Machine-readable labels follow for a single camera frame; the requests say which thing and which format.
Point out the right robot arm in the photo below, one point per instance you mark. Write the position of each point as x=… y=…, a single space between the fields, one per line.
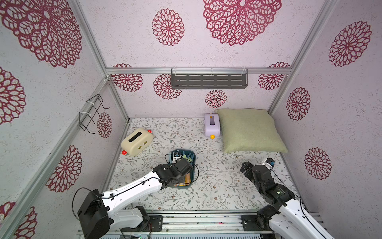
x=284 y=214

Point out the black wire wall rack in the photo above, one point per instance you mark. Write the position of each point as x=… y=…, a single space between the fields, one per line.
x=87 y=117

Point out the lavender box with yellow knob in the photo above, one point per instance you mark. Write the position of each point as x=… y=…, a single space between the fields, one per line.
x=212 y=125

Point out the cream box with red knobs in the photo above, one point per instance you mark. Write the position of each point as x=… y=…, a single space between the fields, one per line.
x=136 y=142

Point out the grey wall shelf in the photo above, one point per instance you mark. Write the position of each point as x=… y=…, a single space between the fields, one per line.
x=236 y=80

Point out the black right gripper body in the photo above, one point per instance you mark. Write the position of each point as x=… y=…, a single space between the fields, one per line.
x=247 y=167

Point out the teal storage tray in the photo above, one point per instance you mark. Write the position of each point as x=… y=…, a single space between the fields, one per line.
x=173 y=157

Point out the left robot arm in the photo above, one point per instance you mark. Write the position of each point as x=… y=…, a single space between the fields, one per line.
x=101 y=212

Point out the green fabric pillow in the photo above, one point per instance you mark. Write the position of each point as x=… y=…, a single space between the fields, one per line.
x=249 y=130

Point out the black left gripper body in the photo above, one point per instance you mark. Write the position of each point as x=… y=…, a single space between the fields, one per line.
x=177 y=180

